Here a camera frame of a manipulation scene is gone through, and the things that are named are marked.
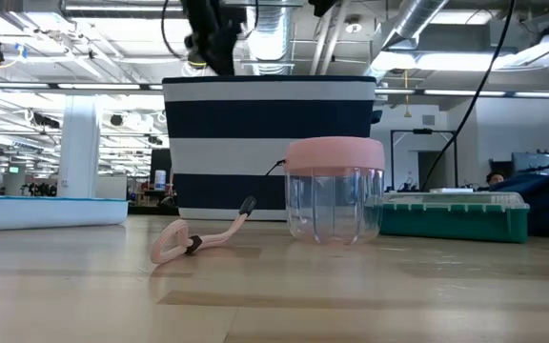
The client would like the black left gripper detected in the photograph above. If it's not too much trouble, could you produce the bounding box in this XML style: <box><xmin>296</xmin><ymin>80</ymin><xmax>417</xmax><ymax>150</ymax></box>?
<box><xmin>181</xmin><ymin>0</ymin><xmax>247</xmax><ymax>76</ymax></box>

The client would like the navy and white striped basket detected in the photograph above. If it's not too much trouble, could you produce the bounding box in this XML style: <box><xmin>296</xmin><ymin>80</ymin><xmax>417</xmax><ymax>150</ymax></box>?
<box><xmin>162</xmin><ymin>74</ymin><xmax>383</xmax><ymax>222</ymax></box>

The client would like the clear jar with pink lid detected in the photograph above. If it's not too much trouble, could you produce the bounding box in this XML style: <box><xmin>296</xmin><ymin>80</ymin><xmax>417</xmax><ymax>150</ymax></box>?
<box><xmin>282</xmin><ymin>136</ymin><xmax>386</xmax><ymax>246</ymax></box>

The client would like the pink lanyard strap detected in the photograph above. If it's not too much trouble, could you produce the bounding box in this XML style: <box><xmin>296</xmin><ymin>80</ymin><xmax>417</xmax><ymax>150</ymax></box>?
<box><xmin>150</xmin><ymin>159</ymin><xmax>287</xmax><ymax>266</ymax></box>

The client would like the blue and white pill organizer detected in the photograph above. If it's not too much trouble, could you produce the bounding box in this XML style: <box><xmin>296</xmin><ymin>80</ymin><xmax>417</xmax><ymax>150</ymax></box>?
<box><xmin>0</xmin><ymin>194</ymin><xmax>130</xmax><ymax>233</ymax></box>

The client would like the green case with clear lid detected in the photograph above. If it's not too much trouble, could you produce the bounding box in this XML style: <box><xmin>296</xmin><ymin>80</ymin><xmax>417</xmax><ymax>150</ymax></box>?
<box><xmin>379</xmin><ymin>191</ymin><xmax>531</xmax><ymax>244</ymax></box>

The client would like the black ceiling device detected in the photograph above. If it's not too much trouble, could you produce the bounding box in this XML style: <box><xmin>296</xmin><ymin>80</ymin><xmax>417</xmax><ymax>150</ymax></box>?
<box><xmin>187</xmin><ymin>46</ymin><xmax>208</xmax><ymax>66</ymax></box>

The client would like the black screen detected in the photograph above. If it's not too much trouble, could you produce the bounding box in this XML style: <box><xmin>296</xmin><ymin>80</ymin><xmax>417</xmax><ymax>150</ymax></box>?
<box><xmin>150</xmin><ymin>148</ymin><xmax>173</xmax><ymax>192</ymax></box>

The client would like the ceiling light strip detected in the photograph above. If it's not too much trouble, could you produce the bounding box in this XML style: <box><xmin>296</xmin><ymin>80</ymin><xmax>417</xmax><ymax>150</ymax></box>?
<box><xmin>375</xmin><ymin>88</ymin><xmax>549</xmax><ymax>99</ymax></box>
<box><xmin>0</xmin><ymin>82</ymin><xmax>164</xmax><ymax>91</ymax></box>

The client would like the white box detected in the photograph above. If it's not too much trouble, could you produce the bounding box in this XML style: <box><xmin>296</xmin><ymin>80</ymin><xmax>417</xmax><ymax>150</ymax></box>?
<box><xmin>95</xmin><ymin>175</ymin><xmax>129</xmax><ymax>200</ymax></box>

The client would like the white building column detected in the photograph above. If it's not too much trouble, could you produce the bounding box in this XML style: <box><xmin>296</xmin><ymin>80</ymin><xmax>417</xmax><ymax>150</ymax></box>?
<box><xmin>56</xmin><ymin>94</ymin><xmax>101</xmax><ymax>199</ymax></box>

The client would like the black tube stand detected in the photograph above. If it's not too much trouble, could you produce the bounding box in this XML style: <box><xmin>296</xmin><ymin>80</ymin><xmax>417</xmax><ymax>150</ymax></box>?
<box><xmin>390</xmin><ymin>128</ymin><xmax>458</xmax><ymax>192</ymax></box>

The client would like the grey computer monitor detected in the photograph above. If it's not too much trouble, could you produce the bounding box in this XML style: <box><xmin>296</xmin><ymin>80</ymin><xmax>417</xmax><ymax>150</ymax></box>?
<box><xmin>511</xmin><ymin>151</ymin><xmax>549</xmax><ymax>176</ymax></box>

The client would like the silver round air duct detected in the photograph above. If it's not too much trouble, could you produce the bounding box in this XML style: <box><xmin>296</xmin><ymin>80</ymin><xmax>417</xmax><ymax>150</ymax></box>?
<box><xmin>245</xmin><ymin>0</ymin><xmax>299</xmax><ymax>76</ymax></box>

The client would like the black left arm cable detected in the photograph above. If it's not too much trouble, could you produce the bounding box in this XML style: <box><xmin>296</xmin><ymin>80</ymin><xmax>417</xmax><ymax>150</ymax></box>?
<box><xmin>160</xmin><ymin>0</ymin><xmax>191</xmax><ymax>61</ymax></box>

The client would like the silver slanted air duct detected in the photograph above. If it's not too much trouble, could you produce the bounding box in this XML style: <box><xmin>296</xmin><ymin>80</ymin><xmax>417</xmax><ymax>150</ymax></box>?
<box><xmin>381</xmin><ymin>0</ymin><xmax>450</xmax><ymax>49</ymax></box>

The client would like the black hanging cable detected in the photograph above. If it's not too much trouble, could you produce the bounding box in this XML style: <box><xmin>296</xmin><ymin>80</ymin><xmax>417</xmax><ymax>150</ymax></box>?
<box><xmin>419</xmin><ymin>0</ymin><xmax>518</xmax><ymax>192</ymax></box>

